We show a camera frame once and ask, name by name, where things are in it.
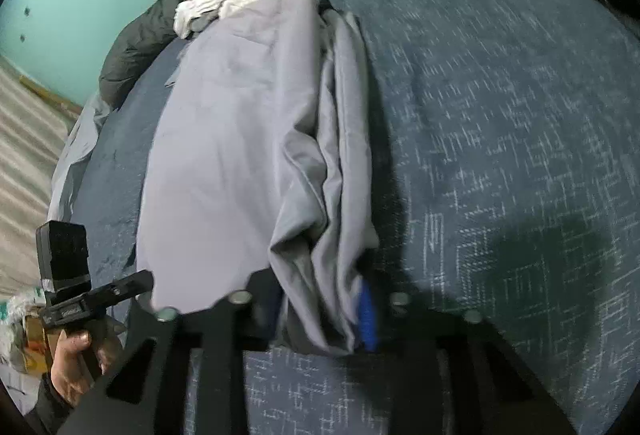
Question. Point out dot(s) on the grey zip jacket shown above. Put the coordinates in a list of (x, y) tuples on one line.
[(261, 160)]

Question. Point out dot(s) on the person's left hand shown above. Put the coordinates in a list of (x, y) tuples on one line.
[(69, 374)]

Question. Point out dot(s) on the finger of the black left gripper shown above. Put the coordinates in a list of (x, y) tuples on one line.
[(125, 288)]

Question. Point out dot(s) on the beige striped curtain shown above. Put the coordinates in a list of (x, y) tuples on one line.
[(33, 133)]

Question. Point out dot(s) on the cardboard box on floor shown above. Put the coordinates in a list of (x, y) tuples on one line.
[(39, 345)]

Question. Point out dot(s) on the light grey bed sheet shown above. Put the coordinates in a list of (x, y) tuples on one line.
[(72, 164)]

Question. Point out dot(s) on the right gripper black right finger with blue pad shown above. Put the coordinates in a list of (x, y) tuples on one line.
[(378, 313)]

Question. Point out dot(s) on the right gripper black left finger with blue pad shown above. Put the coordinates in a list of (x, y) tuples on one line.
[(267, 299)]

